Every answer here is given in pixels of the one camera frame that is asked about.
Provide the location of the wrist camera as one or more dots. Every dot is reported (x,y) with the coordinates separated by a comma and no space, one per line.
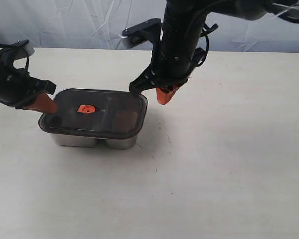
(149,30)
(16,51)

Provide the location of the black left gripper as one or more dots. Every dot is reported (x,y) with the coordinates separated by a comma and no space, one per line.
(21,91)

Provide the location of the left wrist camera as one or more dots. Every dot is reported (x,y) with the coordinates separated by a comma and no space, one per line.
(16,51)

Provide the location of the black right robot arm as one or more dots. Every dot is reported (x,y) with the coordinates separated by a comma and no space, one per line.
(180,40)

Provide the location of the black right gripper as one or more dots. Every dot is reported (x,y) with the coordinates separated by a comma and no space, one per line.
(164,75)

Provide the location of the dark transparent box lid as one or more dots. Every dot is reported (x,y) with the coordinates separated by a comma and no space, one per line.
(90,113)

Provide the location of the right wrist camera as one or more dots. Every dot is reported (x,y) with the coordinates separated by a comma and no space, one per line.
(149,30)

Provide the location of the stainless steel lunch box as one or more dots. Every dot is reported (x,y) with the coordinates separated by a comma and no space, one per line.
(89,142)

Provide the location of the blue-grey backdrop cloth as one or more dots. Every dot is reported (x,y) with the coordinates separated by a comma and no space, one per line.
(97,24)

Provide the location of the yellow toy cheese wedge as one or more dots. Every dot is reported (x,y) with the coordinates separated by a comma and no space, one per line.
(124,121)

